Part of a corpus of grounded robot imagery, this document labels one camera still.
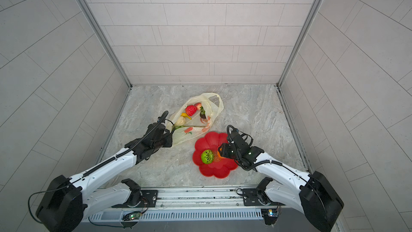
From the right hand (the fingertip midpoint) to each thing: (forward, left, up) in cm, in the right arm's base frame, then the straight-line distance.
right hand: (220, 150), depth 83 cm
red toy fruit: (+25, +16, +3) cm, 30 cm away
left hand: (+9, +24, +4) cm, 26 cm away
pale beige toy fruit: (+18, +22, +3) cm, 28 cm away
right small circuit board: (-28, -19, -5) cm, 34 cm away
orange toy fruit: (-2, +2, -2) cm, 4 cm away
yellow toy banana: (+24, +20, +1) cm, 31 cm away
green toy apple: (-3, +7, +3) cm, 8 cm away
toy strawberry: (+29, +11, +3) cm, 31 cm away
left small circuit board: (-25, +39, +1) cm, 46 cm away
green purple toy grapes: (+23, +9, +2) cm, 25 cm away
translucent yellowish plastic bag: (+24, +15, -1) cm, 28 cm away
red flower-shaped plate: (-7, +1, -4) cm, 8 cm away
